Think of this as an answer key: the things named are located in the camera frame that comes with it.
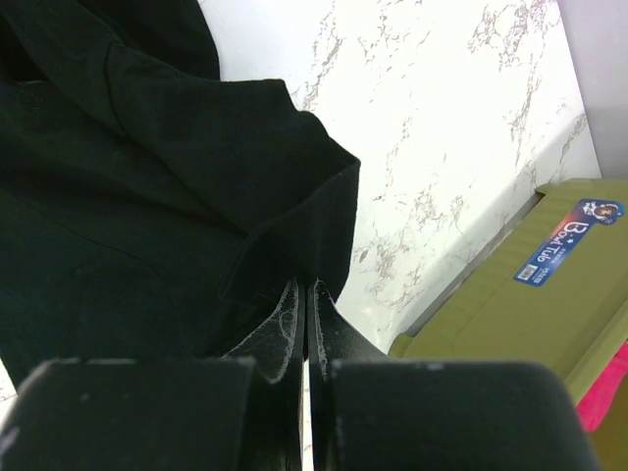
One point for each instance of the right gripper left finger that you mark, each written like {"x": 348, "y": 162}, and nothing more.
{"x": 239, "y": 411}

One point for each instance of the pink t shirt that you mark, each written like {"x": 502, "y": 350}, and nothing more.
{"x": 596, "y": 402}

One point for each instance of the black t shirt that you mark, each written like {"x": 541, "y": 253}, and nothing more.
{"x": 150, "y": 209}

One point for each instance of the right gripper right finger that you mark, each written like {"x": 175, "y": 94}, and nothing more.
{"x": 373, "y": 412}

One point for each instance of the olive green plastic tub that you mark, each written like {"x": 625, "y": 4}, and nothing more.
{"x": 573, "y": 324}

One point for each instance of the blue tub label sticker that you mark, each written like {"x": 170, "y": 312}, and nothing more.
{"x": 586, "y": 214}

